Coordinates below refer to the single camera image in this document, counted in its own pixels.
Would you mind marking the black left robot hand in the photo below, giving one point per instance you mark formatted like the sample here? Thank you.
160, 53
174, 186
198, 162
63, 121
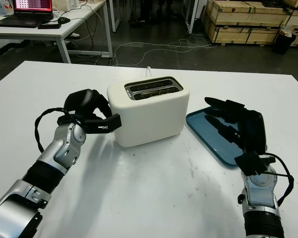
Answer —
82, 101

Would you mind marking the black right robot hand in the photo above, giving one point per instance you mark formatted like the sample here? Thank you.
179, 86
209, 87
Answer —
253, 129

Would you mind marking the cream white two-slot toaster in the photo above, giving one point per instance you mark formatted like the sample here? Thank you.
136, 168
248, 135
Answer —
149, 121

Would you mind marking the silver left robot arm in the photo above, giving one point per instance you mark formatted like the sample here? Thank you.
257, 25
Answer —
59, 151

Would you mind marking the blue rectangular tray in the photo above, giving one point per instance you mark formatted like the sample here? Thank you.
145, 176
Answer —
201, 121

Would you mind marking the white sneaker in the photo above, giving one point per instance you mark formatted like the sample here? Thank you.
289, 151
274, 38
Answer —
74, 34

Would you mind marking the white office desk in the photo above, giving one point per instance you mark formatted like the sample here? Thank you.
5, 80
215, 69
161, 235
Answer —
39, 32

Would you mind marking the flat black phone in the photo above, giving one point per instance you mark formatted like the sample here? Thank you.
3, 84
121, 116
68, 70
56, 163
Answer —
49, 26

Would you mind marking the black computer mouse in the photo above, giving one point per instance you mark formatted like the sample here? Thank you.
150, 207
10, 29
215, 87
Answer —
63, 20

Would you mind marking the black waste bin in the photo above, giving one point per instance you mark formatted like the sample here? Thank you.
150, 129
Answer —
284, 42

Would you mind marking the white metal table leg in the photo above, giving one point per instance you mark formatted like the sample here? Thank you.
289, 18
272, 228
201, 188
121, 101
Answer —
192, 15
115, 15

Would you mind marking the black laptop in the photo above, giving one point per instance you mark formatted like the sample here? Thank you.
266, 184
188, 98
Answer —
27, 19

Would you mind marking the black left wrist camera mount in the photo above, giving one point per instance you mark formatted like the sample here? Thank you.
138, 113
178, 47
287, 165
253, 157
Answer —
106, 124

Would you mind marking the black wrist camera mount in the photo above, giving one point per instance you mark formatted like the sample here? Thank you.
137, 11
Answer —
250, 163
106, 124

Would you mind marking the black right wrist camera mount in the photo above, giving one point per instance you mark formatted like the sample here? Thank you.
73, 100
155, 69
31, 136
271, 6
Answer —
250, 163

